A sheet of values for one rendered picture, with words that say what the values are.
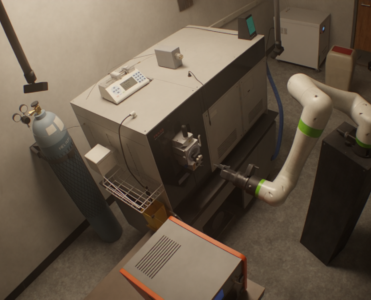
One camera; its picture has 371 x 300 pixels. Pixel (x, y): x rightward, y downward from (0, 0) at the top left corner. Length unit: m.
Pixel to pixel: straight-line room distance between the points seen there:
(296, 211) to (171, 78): 1.66
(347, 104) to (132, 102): 1.12
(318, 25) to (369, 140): 2.93
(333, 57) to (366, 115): 2.31
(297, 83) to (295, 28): 3.17
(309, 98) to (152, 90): 0.85
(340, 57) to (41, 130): 3.22
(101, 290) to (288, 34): 4.00
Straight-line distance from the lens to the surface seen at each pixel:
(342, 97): 1.55
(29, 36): 2.21
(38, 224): 2.73
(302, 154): 1.35
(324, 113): 1.24
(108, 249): 2.84
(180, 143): 1.51
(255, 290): 1.66
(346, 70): 3.81
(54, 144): 2.02
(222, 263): 1.26
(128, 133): 1.49
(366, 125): 1.55
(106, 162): 1.69
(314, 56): 4.55
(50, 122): 1.99
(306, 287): 2.45
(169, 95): 1.59
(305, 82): 1.33
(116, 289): 1.81
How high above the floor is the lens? 2.27
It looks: 42 degrees down
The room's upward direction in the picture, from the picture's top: 13 degrees counter-clockwise
